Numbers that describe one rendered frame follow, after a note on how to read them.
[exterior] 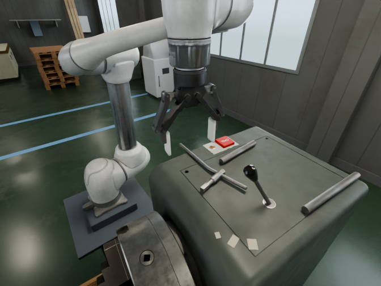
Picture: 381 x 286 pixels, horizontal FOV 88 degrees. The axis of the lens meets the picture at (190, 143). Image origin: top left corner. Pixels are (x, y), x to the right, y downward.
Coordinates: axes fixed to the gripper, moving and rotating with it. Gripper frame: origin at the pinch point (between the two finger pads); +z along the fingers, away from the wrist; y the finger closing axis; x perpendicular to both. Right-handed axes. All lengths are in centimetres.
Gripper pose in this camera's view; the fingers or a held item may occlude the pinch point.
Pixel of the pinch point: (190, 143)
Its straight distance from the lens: 54.9
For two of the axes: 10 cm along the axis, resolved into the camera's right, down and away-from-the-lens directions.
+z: 0.1, 8.4, 5.5
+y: -8.9, 2.5, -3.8
